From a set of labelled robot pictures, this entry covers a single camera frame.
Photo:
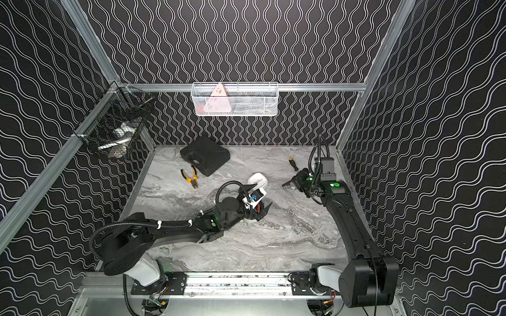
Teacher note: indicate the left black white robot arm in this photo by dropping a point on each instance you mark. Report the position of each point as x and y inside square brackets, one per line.
[122, 246]

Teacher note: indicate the yellow handled pliers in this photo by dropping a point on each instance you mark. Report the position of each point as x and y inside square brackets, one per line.
[191, 179]

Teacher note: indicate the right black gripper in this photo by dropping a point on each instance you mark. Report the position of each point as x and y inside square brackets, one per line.
[298, 179]

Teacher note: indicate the white wire wall basket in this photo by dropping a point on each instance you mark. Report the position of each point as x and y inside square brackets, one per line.
[248, 99]

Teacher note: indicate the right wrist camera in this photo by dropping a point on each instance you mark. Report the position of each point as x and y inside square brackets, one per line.
[325, 169]

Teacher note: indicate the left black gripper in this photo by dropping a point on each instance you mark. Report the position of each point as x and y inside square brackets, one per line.
[256, 210]

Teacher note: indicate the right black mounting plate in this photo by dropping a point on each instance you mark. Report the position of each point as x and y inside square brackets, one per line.
[307, 283]

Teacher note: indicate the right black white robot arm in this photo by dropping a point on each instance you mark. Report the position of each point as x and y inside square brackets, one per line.
[370, 278]

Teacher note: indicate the black wire wall basket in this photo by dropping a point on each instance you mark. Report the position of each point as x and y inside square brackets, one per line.
[127, 105]

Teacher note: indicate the pink triangular card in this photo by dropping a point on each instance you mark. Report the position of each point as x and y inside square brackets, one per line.
[218, 103]

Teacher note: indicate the black mounting plate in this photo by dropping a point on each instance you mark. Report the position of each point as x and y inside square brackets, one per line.
[307, 283]
[171, 284]

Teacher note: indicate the white items in black basket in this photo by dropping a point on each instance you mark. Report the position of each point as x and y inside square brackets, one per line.
[122, 137]

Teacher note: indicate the white square alarm clock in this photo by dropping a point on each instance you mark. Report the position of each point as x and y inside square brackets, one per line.
[258, 180]

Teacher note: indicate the aluminium front rail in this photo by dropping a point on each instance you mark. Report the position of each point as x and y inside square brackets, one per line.
[235, 286]

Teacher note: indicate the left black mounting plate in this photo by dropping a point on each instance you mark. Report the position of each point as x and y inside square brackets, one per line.
[171, 284]

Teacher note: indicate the black yellow screwdriver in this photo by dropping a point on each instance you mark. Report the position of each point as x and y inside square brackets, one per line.
[293, 164]

